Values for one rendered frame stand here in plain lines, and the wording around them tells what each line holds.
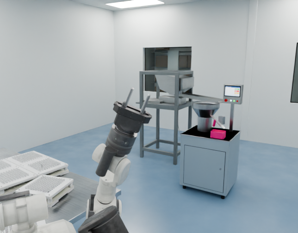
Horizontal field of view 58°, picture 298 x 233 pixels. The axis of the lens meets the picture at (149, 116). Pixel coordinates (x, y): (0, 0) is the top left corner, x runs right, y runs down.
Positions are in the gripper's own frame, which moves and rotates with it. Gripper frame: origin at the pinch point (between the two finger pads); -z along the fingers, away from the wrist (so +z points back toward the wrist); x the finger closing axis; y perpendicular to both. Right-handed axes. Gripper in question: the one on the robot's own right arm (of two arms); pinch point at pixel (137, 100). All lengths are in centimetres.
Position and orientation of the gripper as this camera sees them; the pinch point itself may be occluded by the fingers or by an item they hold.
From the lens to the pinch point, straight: 83.8
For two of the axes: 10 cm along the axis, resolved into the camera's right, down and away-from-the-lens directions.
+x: -9.2, -3.7, -0.9
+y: 0.4, -3.3, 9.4
